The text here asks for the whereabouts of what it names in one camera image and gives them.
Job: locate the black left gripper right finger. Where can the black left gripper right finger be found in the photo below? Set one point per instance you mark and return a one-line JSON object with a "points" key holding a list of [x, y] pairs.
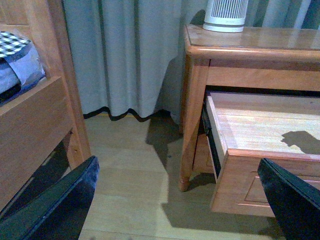
{"points": [[294, 202]]}

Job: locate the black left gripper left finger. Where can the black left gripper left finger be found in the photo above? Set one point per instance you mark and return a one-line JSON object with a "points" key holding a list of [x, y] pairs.
{"points": [[59, 212]]}

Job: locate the wooden drawer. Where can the wooden drawer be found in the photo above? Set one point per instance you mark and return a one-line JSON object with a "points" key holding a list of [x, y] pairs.
{"points": [[245, 128]]}

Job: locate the wooden nightstand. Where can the wooden nightstand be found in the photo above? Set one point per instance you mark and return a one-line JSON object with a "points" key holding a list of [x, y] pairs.
{"points": [[258, 58]]}

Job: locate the checkered bedding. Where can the checkered bedding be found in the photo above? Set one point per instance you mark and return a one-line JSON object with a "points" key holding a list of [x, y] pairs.
{"points": [[20, 66]]}

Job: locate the grey curtain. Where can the grey curtain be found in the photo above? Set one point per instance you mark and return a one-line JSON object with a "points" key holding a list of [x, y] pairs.
{"points": [[129, 55]]}

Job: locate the white cylindrical air purifier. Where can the white cylindrical air purifier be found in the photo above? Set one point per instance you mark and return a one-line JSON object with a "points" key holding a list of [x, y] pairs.
{"points": [[226, 16]]}

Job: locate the wooden bed frame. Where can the wooden bed frame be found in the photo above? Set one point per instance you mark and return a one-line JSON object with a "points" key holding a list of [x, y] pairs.
{"points": [[34, 123]]}

